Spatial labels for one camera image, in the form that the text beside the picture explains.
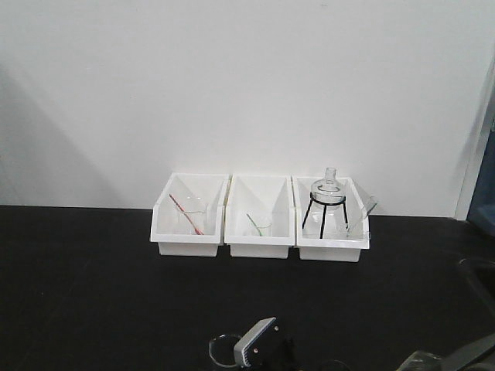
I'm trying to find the green stirring rod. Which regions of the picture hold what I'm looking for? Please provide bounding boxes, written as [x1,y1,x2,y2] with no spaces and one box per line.
[246,213,264,237]

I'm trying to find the glass beaker in middle bin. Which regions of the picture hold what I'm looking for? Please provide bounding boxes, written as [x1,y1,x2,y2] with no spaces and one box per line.
[244,213,272,237]

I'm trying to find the white storage bin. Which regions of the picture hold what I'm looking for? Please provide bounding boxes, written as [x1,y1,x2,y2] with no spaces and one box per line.
[292,175,370,262]
[150,172,230,257]
[224,174,295,259]

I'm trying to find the black wire tripod stand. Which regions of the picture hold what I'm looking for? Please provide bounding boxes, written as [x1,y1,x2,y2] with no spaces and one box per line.
[302,192,349,239]

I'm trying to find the glass beaker in bin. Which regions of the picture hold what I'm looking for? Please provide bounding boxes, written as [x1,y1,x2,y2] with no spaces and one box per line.
[175,196,208,235]
[244,213,272,237]

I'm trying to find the red stirring rod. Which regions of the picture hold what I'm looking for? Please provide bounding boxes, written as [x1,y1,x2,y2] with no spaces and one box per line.
[169,194,203,235]

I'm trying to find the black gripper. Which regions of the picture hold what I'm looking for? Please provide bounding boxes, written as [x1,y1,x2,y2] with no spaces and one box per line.
[247,328,306,370]

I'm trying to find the clear plastic bin divider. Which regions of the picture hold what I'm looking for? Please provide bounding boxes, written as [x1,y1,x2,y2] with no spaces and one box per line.
[344,196,378,240]

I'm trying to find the white left storage bin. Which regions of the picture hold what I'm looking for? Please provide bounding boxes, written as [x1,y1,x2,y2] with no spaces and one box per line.
[150,172,230,257]

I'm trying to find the clear glass beaker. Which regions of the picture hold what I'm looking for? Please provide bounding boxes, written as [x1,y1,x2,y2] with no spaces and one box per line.
[208,334,241,369]

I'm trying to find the white middle storage bin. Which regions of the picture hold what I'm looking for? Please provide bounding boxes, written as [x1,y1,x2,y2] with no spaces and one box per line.
[224,174,295,259]

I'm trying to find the glass beaker in left bin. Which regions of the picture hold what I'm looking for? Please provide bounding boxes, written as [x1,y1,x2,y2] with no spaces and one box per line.
[175,196,208,235]

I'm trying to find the round glass flask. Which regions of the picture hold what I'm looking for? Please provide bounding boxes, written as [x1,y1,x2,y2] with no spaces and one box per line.
[311,167,345,204]

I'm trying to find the white right storage bin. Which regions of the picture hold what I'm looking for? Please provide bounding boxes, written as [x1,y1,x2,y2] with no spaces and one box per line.
[292,175,370,262]

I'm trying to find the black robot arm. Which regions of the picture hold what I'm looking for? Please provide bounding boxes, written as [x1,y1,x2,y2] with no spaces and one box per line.
[245,333,494,370]

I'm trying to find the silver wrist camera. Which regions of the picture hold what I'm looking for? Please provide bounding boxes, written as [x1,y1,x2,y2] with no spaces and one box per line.
[234,317,281,367]

